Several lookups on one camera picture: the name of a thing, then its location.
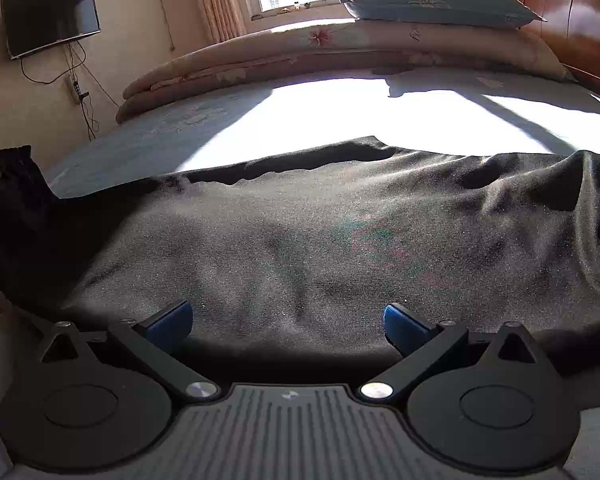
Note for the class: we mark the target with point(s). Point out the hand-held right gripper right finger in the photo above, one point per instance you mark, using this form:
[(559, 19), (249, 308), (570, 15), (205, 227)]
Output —
[(405, 329)]

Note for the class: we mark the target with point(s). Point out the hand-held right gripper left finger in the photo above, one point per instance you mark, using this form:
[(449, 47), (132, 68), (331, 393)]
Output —
[(172, 324)]

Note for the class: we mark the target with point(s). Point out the black printed pants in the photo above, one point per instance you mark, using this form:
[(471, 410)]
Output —
[(305, 235)]

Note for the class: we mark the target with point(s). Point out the white power strip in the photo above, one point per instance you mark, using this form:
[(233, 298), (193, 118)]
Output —
[(75, 90)]

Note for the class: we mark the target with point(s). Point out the person's right leg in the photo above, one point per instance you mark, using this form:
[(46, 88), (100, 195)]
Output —
[(597, 440)]

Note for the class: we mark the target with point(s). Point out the pink patterned curtain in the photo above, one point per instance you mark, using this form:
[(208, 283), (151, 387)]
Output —
[(215, 2)]

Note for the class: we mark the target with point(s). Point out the pink floral folded quilt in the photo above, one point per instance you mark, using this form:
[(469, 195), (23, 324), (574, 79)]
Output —
[(330, 50)]

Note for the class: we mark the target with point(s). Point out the blue pillow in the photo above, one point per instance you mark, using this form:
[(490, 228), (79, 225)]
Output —
[(440, 5)]

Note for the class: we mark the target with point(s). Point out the wooden headboard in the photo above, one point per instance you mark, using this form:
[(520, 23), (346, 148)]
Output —
[(575, 20)]

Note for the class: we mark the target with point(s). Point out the black wall-mounted television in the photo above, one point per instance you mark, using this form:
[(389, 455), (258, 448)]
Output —
[(50, 20)]

